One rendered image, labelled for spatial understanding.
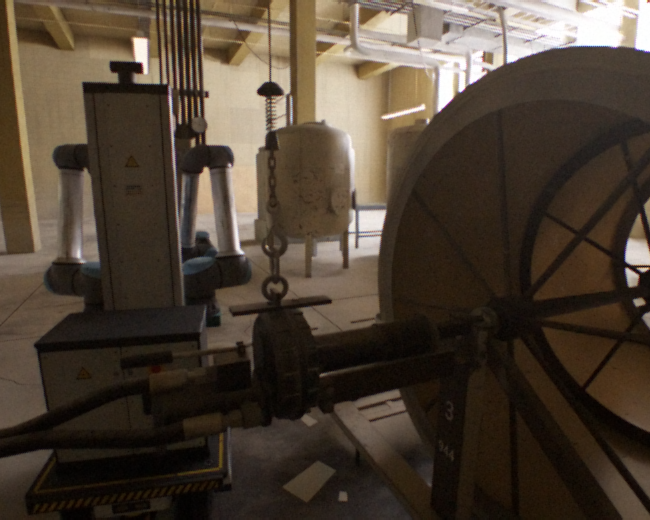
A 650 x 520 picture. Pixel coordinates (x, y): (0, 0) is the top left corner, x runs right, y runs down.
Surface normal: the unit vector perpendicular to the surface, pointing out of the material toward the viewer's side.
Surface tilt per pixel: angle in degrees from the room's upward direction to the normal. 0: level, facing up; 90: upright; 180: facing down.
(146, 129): 90
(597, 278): 75
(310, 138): 90
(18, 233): 90
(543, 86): 90
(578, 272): 80
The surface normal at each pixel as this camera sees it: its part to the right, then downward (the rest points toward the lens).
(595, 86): -0.92, 0.07
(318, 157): 0.26, 0.19
